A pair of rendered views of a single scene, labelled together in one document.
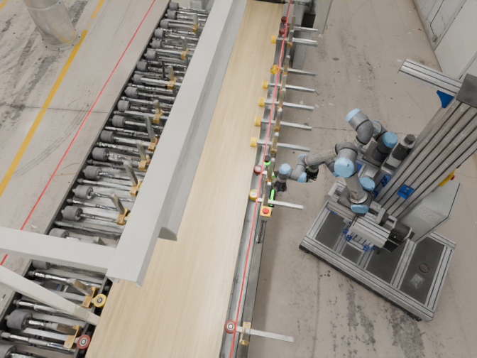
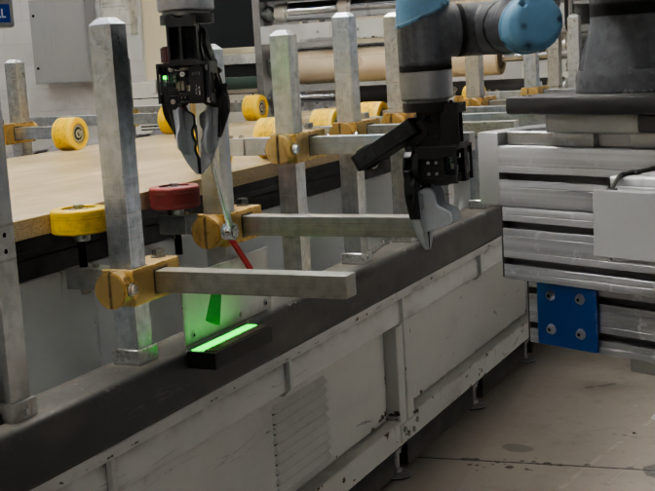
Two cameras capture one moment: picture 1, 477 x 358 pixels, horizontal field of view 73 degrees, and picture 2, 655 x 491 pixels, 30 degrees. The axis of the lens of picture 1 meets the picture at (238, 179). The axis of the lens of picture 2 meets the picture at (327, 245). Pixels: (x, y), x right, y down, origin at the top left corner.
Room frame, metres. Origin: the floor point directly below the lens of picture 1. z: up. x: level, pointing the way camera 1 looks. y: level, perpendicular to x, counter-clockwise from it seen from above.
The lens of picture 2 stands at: (-0.20, -1.00, 1.10)
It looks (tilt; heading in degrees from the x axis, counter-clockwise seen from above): 9 degrees down; 18
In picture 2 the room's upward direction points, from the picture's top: 3 degrees counter-clockwise
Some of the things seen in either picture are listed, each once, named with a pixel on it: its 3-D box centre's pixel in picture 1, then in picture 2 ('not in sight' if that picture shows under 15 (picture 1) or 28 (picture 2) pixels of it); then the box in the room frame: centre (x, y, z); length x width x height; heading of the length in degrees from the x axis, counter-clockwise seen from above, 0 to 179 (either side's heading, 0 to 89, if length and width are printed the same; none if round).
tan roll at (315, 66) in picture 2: not in sight; (448, 59); (4.15, -0.05, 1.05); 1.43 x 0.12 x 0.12; 83
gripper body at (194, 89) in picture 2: (281, 183); (188, 60); (1.28, -0.32, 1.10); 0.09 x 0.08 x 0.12; 13
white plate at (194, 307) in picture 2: not in sight; (228, 293); (1.46, -0.28, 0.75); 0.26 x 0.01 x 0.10; 173
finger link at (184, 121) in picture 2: not in sight; (183, 141); (1.28, -0.31, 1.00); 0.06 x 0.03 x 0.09; 13
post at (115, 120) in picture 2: (265, 199); (122, 200); (1.25, -0.23, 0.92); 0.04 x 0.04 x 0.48; 83
